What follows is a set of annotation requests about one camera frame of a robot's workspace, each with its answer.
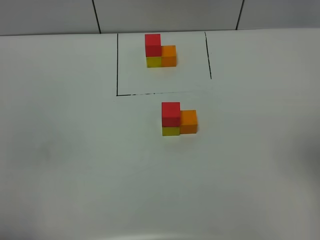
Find yellow template block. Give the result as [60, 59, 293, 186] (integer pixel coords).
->
[146, 56, 162, 68]

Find orange template block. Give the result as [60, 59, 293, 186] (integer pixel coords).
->
[161, 45, 177, 67]

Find red template block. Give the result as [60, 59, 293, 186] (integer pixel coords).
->
[144, 34, 162, 57]

